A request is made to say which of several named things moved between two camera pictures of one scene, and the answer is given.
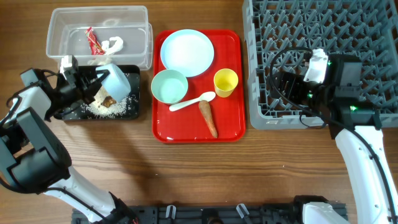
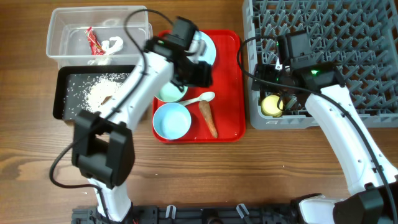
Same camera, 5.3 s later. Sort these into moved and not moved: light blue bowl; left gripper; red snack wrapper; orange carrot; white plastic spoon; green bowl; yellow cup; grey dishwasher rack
Moved: yellow cup; left gripper; light blue bowl
Not moved: red snack wrapper; orange carrot; green bowl; white plastic spoon; grey dishwasher rack
